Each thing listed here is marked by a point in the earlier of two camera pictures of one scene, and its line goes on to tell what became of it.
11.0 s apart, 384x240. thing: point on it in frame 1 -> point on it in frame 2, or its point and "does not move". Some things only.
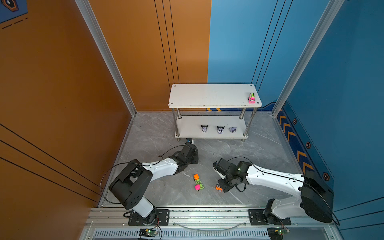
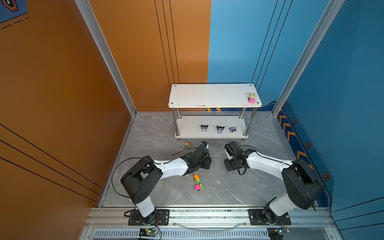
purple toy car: (233, 129) does not move
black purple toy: (204, 128) does not move
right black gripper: (225, 189) -> (226, 165)
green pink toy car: (252, 98) does not move
